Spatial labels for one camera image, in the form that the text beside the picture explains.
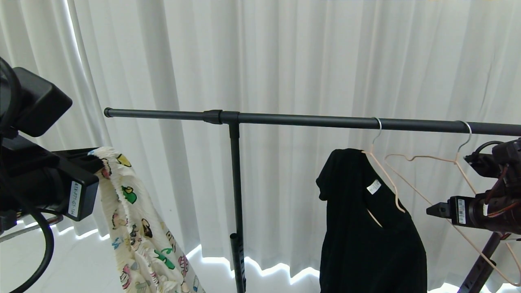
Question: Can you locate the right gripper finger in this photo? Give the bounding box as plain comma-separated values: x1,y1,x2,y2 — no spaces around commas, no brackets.
426,202,451,219

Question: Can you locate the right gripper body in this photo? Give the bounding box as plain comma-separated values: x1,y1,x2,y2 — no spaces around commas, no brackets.
449,196,489,227

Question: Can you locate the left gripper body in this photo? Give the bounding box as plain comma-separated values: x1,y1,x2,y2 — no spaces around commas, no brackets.
0,136,100,223

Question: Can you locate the pink clothes hanger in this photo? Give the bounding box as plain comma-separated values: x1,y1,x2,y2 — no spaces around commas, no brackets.
361,118,407,228
383,120,521,288

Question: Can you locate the black garment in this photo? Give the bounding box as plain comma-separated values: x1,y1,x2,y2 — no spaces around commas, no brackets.
316,148,428,293

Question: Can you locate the cream printed garment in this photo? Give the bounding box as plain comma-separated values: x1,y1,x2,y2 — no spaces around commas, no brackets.
88,146,206,293

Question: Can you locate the black clothes rack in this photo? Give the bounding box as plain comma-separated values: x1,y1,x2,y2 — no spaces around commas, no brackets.
103,107,521,293

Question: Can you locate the white curtain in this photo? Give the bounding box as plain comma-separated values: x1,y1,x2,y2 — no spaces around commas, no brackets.
0,0,521,289

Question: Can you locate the black cable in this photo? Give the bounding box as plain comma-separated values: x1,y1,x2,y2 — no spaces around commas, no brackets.
474,140,506,156
0,207,56,293

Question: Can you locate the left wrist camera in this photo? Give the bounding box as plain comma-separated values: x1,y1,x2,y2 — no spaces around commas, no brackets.
0,57,73,139

